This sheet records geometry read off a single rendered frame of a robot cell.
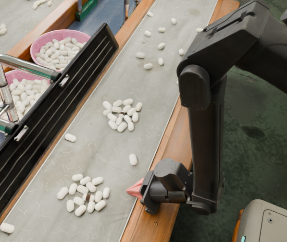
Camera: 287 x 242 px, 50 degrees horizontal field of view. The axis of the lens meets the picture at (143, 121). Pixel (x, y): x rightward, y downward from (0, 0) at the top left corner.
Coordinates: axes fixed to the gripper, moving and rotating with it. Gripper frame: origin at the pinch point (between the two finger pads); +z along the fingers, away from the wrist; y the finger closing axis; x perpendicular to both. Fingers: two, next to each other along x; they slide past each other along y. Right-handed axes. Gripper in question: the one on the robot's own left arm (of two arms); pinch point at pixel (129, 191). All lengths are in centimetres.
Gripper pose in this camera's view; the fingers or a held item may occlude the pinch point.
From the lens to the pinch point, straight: 89.3
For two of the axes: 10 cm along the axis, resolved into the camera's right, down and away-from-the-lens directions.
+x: 5.0, 7.0, 5.1
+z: -7.9, 1.4, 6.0
